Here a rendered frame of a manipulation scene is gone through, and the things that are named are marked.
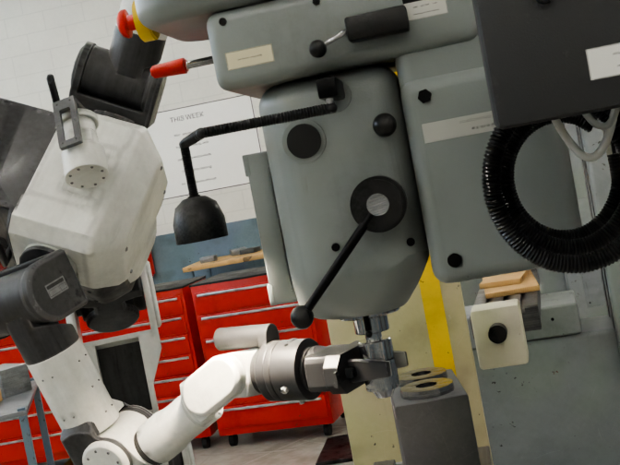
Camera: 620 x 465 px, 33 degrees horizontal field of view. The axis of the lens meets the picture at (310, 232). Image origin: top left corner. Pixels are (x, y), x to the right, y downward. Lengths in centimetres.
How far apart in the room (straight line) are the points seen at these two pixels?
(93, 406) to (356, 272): 53
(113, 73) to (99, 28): 929
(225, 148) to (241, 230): 85
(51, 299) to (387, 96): 62
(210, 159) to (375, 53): 943
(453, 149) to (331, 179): 16
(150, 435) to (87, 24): 966
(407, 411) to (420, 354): 149
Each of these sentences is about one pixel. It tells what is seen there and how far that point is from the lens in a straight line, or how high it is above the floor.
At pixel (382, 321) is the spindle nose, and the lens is 142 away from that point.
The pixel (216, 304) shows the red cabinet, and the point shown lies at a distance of 617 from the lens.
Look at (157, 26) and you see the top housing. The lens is 138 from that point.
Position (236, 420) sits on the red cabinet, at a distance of 628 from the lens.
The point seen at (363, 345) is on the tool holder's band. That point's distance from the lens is 142.
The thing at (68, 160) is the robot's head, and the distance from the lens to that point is 161.
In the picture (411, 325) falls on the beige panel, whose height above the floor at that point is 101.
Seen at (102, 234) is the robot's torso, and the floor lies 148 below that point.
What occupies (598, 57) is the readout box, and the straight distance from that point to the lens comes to 105.
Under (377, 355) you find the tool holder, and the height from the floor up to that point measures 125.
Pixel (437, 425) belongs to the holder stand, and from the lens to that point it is 172.
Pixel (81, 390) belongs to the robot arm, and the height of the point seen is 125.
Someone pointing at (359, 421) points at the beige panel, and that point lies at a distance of 325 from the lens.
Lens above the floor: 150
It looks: 3 degrees down
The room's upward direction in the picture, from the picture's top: 11 degrees counter-clockwise
